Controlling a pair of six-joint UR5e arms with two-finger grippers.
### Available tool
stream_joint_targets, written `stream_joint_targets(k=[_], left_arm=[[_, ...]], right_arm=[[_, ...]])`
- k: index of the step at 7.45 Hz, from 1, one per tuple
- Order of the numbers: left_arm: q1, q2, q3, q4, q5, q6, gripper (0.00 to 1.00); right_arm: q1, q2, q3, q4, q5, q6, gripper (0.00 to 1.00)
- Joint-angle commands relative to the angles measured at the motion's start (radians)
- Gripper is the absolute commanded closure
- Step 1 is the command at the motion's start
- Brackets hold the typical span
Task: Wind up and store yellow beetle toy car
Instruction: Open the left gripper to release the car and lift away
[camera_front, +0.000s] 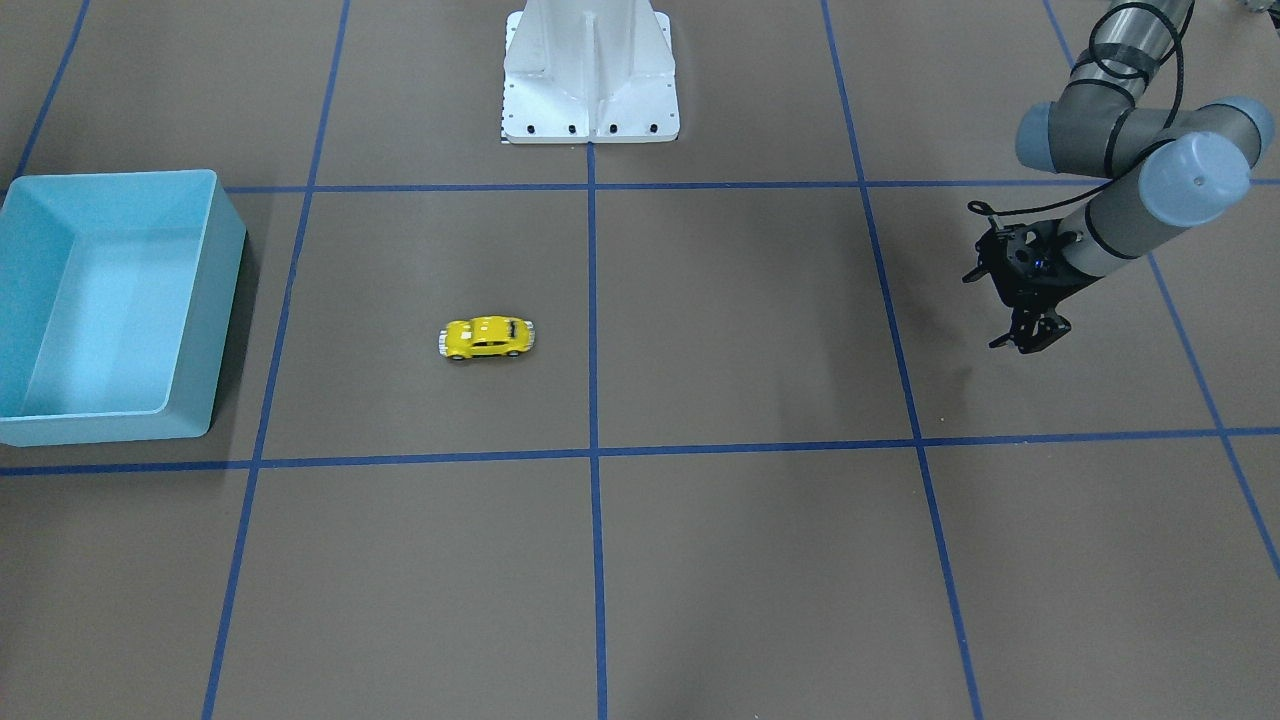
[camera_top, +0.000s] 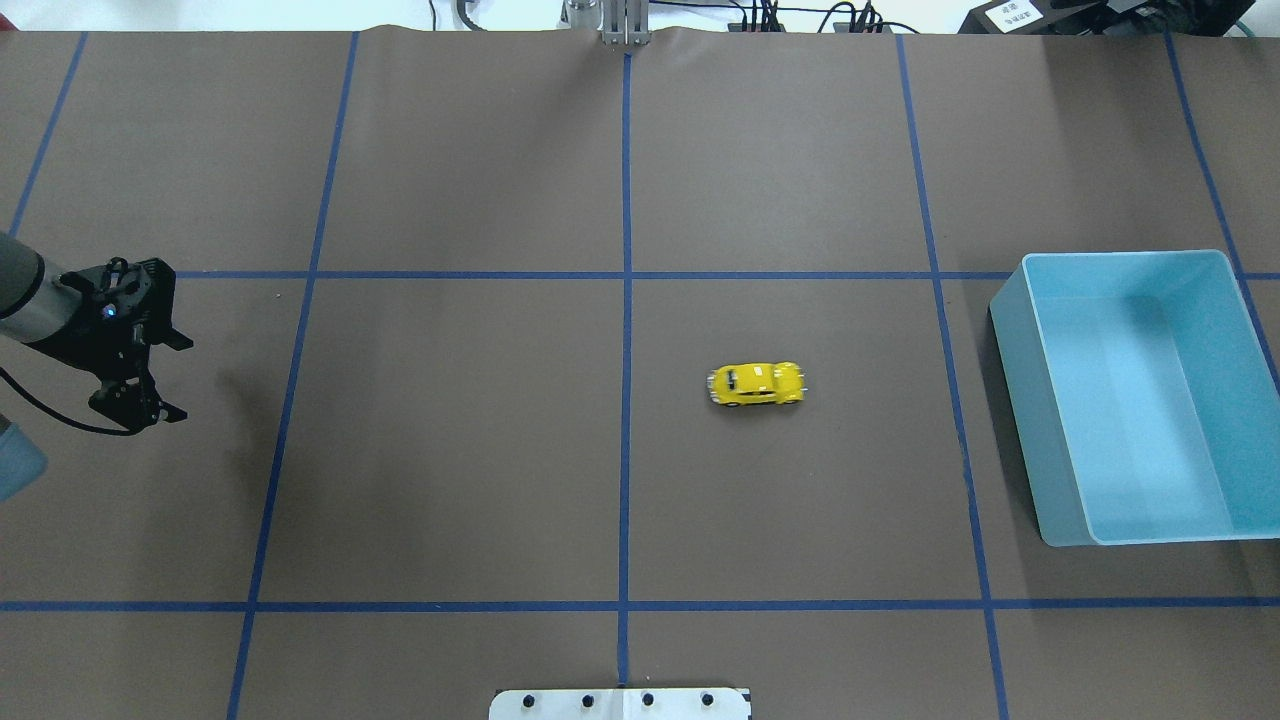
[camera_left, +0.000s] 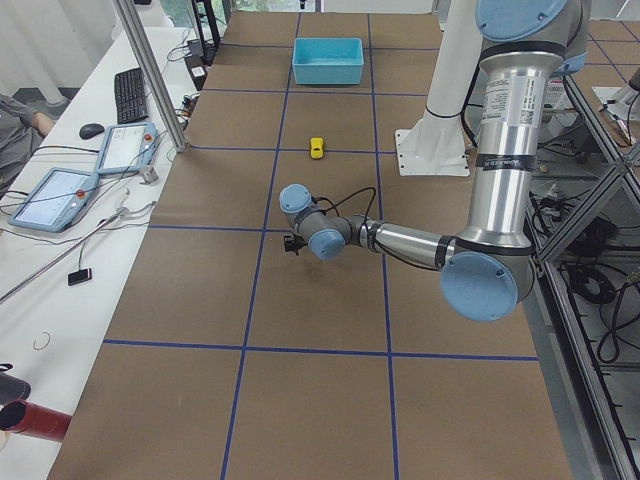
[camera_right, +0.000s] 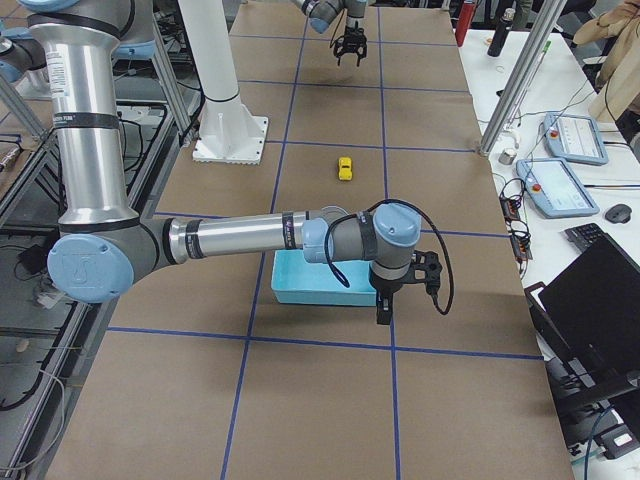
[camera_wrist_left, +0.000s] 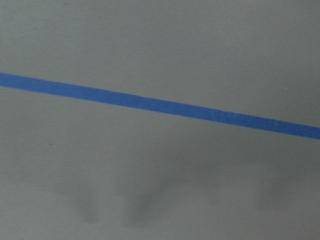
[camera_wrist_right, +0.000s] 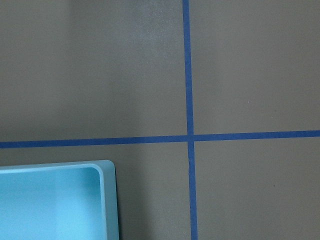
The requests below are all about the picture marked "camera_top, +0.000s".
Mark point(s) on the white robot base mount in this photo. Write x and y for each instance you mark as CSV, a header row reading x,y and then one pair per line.
x,y
623,703

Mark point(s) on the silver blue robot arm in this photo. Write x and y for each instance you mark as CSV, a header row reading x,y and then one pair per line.
x,y
33,307

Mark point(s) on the light blue plastic bin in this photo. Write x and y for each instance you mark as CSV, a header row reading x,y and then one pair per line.
x,y
1145,409

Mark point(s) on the yellow beetle toy car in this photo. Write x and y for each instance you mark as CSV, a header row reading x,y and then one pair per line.
x,y
754,384

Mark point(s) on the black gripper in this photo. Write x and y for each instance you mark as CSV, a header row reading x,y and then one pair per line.
x,y
88,345

